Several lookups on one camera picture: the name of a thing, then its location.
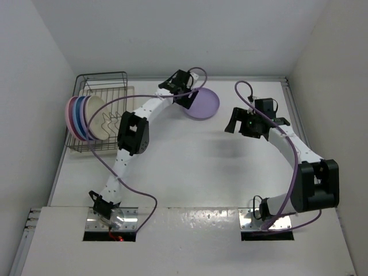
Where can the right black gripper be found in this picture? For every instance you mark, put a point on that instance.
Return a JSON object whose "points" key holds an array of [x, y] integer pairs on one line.
{"points": [[241, 115]]}

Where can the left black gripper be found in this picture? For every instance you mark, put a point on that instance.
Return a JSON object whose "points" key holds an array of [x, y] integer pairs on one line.
{"points": [[186, 101]]}

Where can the purple plate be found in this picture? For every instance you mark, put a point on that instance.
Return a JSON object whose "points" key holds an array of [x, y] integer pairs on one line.
{"points": [[205, 105], [82, 115]]}

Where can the cream plate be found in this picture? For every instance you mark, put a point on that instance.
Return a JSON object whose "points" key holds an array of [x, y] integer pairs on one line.
{"points": [[96, 117]]}

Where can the blue plate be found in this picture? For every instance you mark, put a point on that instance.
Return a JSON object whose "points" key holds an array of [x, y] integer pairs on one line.
{"points": [[76, 117]]}

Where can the pink plate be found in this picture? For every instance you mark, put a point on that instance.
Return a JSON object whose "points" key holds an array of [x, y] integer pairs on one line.
{"points": [[68, 117]]}

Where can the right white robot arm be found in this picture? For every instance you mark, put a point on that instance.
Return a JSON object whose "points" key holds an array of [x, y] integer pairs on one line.
{"points": [[315, 180]]}

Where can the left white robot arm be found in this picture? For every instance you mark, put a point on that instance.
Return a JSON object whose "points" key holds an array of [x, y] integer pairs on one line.
{"points": [[133, 135]]}

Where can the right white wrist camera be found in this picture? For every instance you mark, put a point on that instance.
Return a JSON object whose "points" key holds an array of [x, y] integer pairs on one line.
{"points": [[252, 100]]}

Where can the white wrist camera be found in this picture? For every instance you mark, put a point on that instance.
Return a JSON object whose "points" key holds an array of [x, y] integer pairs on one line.
{"points": [[193, 78], [252, 100]]}

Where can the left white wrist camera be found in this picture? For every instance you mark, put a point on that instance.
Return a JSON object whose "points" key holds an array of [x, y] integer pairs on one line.
{"points": [[193, 78]]}

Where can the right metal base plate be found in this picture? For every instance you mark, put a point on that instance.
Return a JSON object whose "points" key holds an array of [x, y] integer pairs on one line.
{"points": [[248, 223]]}

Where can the metal base plate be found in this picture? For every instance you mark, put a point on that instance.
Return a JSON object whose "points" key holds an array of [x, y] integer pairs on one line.
{"points": [[121, 220], [248, 223]]}

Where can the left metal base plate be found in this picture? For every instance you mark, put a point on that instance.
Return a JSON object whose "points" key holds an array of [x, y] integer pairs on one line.
{"points": [[121, 220]]}

